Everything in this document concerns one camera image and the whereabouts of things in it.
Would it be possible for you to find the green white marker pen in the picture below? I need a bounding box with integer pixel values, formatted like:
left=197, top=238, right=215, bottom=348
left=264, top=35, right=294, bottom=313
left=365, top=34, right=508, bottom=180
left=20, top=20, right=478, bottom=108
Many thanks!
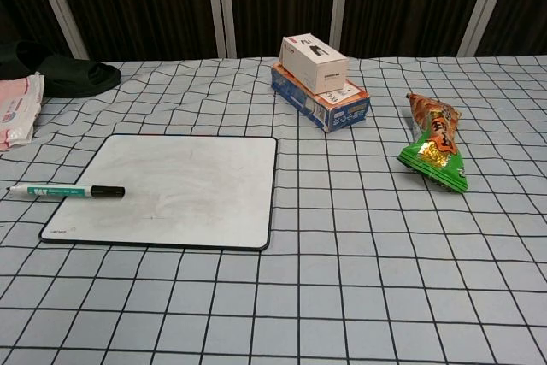
left=5, top=184, right=126, bottom=200

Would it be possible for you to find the blue orange cardboard box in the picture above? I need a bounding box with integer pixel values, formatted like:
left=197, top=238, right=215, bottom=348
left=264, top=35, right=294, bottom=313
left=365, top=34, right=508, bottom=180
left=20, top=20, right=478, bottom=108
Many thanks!
left=270, top=62, right=372, bottom=134

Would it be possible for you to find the white cardboard box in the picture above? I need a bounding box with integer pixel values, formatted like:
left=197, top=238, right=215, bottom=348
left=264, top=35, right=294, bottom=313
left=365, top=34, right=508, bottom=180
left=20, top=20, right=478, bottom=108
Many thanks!
left=279, top=33, right=349, bottom=94

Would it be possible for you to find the checkered grey tablecloth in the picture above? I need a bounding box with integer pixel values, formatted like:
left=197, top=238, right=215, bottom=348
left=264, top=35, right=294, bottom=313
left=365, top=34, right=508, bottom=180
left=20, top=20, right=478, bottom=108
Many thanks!
left=0, top=55, right=547, bottom=365

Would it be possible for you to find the green orange snack bag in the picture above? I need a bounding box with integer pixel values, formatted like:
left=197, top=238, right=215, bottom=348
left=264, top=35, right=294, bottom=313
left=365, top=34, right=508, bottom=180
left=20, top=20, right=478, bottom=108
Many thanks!
left=397, top=91, right=470, bottom=194

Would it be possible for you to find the pink white tissue pack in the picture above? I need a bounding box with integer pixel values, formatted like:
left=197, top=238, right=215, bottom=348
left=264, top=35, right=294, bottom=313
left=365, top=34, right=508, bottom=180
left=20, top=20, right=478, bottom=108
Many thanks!
left=0, top=73, right=46, bottom=152

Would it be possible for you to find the white dry-erase board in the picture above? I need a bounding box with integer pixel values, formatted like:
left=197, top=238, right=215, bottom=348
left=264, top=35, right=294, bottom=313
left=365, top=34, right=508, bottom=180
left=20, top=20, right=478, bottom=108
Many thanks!
left=38, top=133, right=279, bottom=251

